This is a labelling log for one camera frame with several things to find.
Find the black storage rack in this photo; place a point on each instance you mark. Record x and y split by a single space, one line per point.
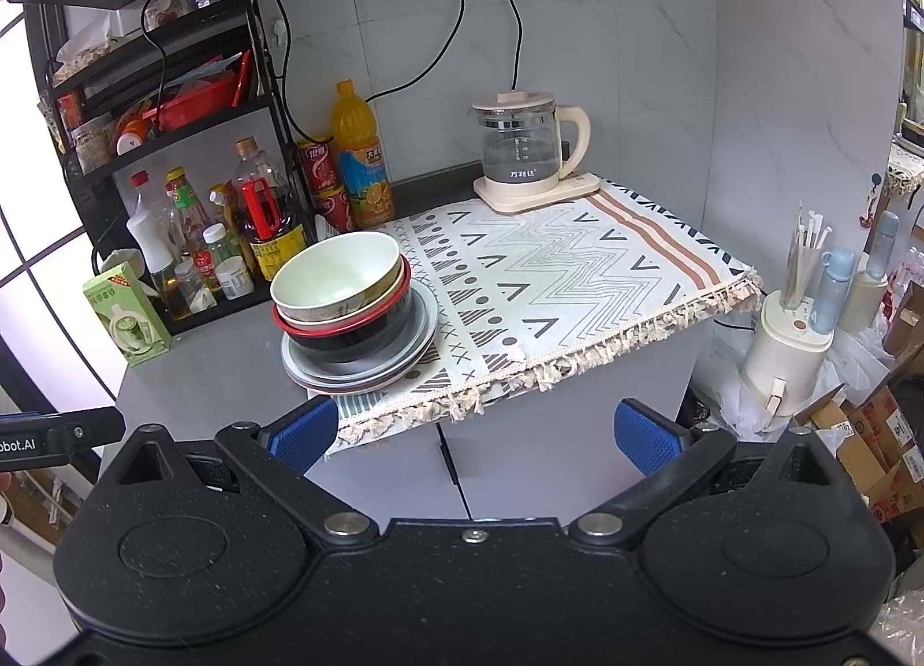
216 313

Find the glass electric kettle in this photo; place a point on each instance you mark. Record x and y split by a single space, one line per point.
516 153

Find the cream chopstick holder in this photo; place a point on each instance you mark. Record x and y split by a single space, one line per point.
783 363

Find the tall sauce bottle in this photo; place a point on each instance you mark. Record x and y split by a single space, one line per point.
184 204

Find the orange juice bottle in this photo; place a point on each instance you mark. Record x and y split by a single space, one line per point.
361 189

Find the white lidded plastic bottle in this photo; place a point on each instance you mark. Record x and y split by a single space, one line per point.
234 280

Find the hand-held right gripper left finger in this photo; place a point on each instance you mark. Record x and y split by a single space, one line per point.
307 431

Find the bundle of white chopsticks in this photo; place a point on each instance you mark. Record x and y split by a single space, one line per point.
805 254

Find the white deep plate blue print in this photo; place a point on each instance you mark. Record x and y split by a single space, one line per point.
422 319

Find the small glass jar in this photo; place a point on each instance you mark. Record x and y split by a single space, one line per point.
195 290

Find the white-capped oil bottle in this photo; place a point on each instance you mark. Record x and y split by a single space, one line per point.
148 236

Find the white paper towel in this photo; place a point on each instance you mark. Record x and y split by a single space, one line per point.
119 262

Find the blue thermos bottle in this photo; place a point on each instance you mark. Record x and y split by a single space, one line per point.
834 290

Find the green carton box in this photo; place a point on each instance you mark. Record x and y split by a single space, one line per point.
123 319

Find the patterned fringed table mat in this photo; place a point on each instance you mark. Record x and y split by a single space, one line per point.
548 262

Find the cardboard box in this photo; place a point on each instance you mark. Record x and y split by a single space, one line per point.
866 435

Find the red and black bowl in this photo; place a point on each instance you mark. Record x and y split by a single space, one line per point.
361 348

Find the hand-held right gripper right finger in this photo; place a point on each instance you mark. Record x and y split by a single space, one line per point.
650 442

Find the red plastic basket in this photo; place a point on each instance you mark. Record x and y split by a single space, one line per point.
198 101

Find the cream bottle grey cap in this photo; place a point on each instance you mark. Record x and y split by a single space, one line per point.
870 290

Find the large soy sauce bottle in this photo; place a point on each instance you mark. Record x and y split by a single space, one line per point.
278 254

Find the clear bottle red cap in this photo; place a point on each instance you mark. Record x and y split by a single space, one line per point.
141 186

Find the slim brown bottle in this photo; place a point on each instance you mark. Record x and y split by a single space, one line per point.
220 204

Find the small bottle red label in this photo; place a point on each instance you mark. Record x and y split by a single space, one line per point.
216 251

